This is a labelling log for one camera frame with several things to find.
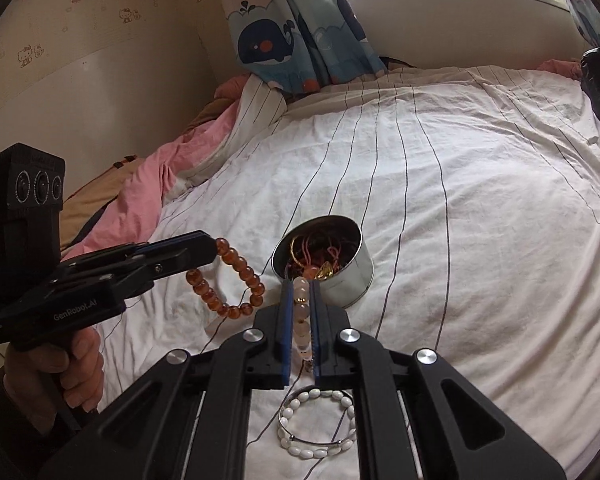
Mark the pink blanket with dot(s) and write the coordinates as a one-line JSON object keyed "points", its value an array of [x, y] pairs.
{"points": [[140, 195]]}

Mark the round silver metal tin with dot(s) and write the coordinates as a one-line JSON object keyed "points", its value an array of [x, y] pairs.
{"points": [[340, 285]]}

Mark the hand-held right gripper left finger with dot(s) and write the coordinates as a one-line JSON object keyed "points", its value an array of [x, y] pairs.
{"points": [[282, 330]]}

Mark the brown cloth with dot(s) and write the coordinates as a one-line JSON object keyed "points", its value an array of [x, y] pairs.
{"points": [[90, 210]]}

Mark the cream headboard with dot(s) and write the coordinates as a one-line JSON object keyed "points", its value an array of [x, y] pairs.
{"points": [[105, 110]]}

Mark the person's left forearm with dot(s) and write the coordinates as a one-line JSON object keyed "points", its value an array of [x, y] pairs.
{"points": [[15, 440]]}

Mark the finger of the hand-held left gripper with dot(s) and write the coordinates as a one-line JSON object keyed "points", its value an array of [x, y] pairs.
{"points": [[185, 257], [180, 239]]}

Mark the person's left hand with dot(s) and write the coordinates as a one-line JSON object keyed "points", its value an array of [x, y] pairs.
{"points": [[80, 370]]}

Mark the silver bangle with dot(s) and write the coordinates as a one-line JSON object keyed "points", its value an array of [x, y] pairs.
{"points": [[325, 444]]}

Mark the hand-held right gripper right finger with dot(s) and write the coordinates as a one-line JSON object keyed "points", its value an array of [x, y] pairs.
{"points": [[316, 330]]}

